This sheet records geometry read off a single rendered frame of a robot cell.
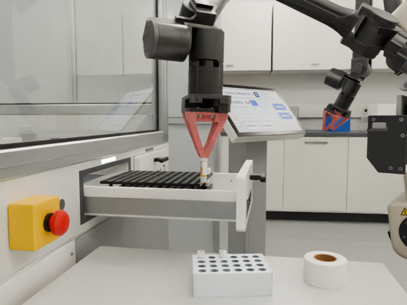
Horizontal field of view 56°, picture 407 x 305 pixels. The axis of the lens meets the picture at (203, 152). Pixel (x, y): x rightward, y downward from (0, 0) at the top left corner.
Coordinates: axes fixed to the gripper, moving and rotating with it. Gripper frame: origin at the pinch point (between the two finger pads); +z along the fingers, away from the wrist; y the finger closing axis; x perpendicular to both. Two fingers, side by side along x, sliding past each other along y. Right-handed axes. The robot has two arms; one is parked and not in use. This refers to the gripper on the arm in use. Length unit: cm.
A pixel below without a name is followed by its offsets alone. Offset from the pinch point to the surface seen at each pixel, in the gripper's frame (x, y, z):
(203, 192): 2.4, -11.8, 8.8
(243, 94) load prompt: 41, -117, -20
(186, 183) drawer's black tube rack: 0.0, -18.1, 7.8
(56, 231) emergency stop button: -22.6, 2.4, 12.1
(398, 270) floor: 169, -165, 90
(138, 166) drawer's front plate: -9.6, -47.9, 7.6
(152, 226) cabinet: -4, -65, 30
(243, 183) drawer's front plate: 9.3, -7.2, 6.3
